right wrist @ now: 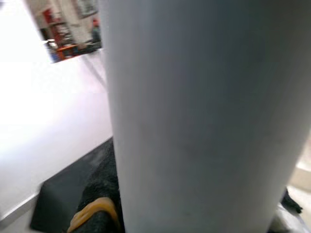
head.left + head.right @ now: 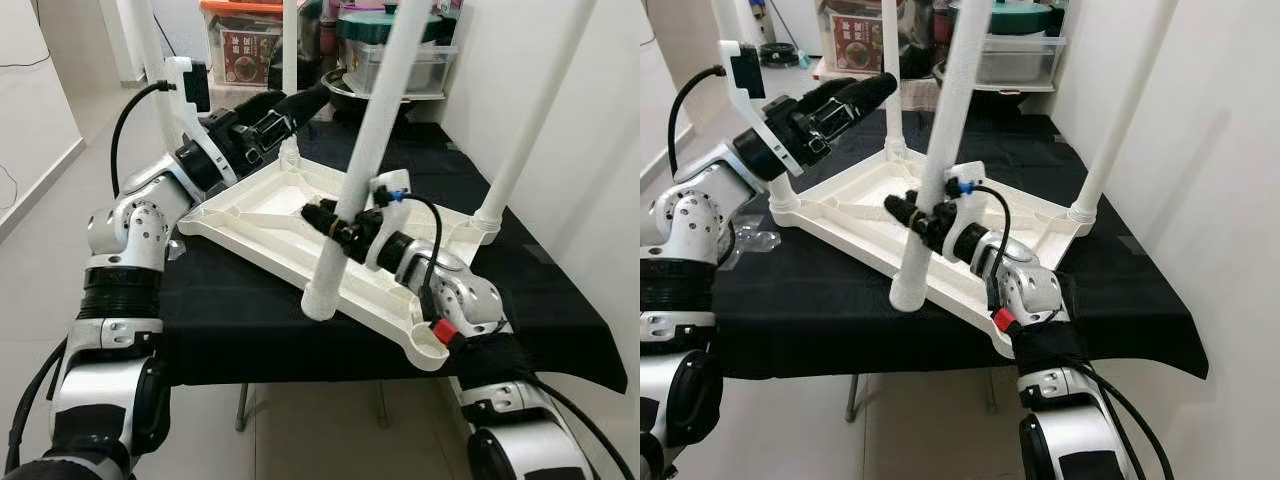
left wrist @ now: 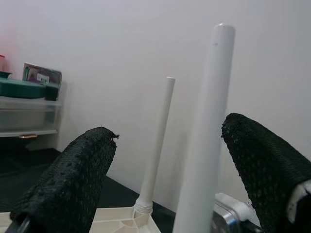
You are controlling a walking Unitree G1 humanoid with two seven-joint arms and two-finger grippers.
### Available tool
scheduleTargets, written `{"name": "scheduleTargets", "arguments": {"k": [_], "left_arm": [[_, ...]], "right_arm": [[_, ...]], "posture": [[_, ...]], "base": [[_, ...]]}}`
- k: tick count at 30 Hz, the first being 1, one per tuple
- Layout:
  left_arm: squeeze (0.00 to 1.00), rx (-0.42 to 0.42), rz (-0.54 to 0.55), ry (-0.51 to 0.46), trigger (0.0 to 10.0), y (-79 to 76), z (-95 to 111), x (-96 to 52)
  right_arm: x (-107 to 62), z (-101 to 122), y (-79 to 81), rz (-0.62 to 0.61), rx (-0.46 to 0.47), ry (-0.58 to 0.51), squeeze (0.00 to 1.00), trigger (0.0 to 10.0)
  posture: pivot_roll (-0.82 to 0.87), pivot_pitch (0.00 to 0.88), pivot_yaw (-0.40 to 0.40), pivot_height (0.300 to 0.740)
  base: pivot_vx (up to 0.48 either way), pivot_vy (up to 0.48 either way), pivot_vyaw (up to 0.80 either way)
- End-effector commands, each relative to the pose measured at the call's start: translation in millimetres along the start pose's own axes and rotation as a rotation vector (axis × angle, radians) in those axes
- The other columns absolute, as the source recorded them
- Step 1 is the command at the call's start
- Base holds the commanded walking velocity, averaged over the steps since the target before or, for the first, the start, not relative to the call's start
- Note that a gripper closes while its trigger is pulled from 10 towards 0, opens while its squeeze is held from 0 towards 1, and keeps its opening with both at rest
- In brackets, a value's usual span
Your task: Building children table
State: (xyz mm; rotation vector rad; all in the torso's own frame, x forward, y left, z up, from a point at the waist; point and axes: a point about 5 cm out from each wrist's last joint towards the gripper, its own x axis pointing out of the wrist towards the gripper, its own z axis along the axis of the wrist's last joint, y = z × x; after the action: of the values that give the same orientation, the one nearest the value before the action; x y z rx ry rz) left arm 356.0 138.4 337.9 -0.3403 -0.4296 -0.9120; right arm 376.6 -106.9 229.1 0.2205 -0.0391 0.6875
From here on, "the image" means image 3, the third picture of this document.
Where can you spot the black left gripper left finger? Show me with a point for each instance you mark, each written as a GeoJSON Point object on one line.
{"type": "Point", "coordinates": [70, 182]}

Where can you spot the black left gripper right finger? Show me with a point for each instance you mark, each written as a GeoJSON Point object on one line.
{"type": "Point", "coordinates": [267, 170]}

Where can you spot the white plastic table leg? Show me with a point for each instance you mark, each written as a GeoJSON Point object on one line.
{"type": "Point", "coordinates": [206, 121]}
{"type": "Point", "coordinates": [158, 145]}

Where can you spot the black tablecloth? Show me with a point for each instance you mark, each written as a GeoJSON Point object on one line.
{"type": "Point", "coordinates": [116, 191]}

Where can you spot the clear plastic storage box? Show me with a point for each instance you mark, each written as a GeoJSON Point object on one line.
{"type": "Point", "coordinates": [24, 114]}

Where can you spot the green pot lid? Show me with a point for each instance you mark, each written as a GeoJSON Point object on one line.
{"type": "Point", "coordinates": [22, 88]}

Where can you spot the dark metal tray with label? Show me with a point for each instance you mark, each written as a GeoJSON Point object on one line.
{"type": "Point", "coordinates": [42, 75]}

